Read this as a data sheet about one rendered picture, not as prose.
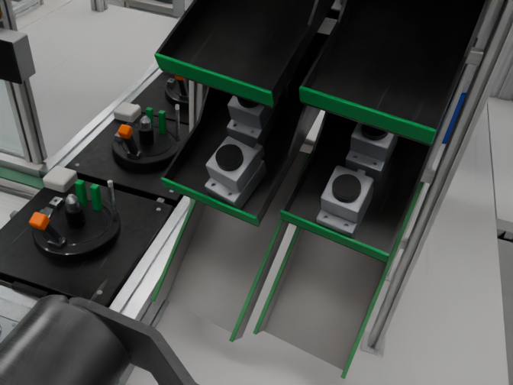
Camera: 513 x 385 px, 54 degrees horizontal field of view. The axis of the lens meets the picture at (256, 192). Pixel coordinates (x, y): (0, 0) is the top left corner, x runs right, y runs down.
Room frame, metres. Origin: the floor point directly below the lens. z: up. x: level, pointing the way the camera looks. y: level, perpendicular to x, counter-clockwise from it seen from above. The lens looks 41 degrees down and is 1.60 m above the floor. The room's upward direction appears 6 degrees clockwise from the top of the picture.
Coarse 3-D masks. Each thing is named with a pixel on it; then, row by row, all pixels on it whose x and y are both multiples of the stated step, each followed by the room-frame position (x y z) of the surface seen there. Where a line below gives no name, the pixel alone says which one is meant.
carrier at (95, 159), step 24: (120, 120) 0.93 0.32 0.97; (144, 120) 0.83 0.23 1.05; (168, 120) 0.95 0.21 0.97; (96, 144) 0.83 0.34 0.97; (120, 144) 0.81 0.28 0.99; (144, 144) 0.82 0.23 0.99; (168, 144) 0.83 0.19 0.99; (72, 168) 0.75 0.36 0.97; (96, 168) 0.75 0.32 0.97; (120, 168) 0.76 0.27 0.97; (144, 168) 0.76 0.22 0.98; (144, 192) 0.70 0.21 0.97; (168, 192) 0.71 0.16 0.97
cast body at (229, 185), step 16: (224, 144) 0.46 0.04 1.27; (240, 144) 0.46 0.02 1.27; (256, 144) 0.50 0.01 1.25; (208, 160) 0.45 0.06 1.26; (224, 160) 0.44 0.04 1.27; (240, 160) 0.44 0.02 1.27; (256, 160) 0.45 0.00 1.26; (224, 176) 0.43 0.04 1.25; (240, 176) 0.43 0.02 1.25; (256, 176) 0.46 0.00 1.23; (208, 192) 0.45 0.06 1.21; (224, 192) 0.43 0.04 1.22; (240, 192) 0.43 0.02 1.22; (240, 208) 0.44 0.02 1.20
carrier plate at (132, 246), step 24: (48, 192) 0.67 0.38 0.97; (72, 192) 0.68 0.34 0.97; (120, 192) 0.69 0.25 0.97; (24, 216) 0.60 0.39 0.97; (120, 216) 0.63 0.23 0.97; (144, 216) 0.64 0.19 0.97; (168, 216) 0.65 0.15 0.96; (0, 240) 0.54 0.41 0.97; (24, 240) 0.55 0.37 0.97; (120, 240) 0.57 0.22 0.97; (144, 240) 0.58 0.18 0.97; (0, 264) 0.50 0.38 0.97; (24, 264) 0.50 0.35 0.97; (48, 264) 0.51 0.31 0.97; (72, 264) 0.51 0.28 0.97; (96, 264) 0.52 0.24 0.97; (120, 264) 0.52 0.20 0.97; (48, 288) 0.46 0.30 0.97; (72, 288) 0.47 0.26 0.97; (96, 288) 0.47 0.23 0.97; (120, 288) 0.48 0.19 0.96
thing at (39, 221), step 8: (48, 208) 0.53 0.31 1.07; (32, 216) 0.51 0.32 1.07; (40, 216) 0.51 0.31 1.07; (48, 216) 0.52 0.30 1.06; (32, 224) 0.50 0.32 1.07; (40, 224) 0.50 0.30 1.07; (48, 224) 0.52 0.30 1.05; (48, 232) 0.51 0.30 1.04; (56, 232) 0.53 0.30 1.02; (56, 240) 0.52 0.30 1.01
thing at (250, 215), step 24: (312, 48) 0.66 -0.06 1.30; (216, 96) 0.57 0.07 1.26; (216, 120) 0.56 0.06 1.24; (288, 120) 0.55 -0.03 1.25; (312, 120) 0.54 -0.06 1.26; (192, 144) 0.52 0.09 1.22; (216, 144) 0.52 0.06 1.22; (264, 144) 0.52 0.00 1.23; (288, 144) 0.52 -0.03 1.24; (168, 168) 0.48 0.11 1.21; (192, 168) 0.49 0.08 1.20; (288, 168) 0.49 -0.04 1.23; (192, 192) 0.44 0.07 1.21; (264, 192) 0.46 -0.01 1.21; (240, 216) 0.42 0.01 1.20
